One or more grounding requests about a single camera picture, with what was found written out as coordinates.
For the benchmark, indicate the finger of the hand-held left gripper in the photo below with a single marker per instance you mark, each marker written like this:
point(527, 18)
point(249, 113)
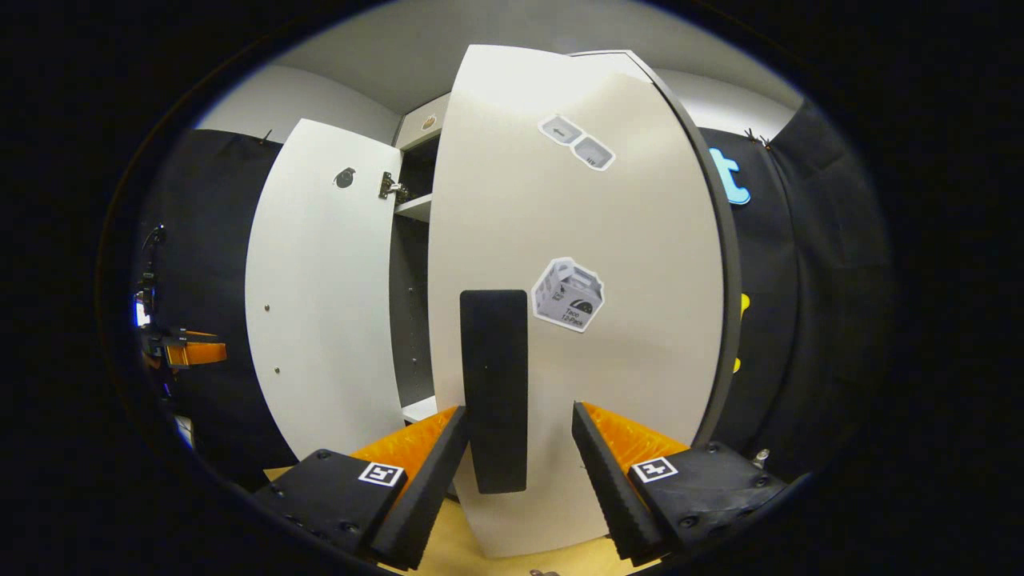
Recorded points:
point(200, 354)

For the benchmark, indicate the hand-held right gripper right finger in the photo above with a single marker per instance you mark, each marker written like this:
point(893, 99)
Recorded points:
point(616, 488)

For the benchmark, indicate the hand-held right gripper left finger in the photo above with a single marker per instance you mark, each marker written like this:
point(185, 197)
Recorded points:
point(428, 488)

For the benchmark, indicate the metal door hinge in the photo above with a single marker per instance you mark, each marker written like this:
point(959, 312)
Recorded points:
point(390, 188)

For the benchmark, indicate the beige cabinet drawer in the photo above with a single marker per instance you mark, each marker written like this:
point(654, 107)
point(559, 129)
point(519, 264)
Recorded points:
point(416, 136)

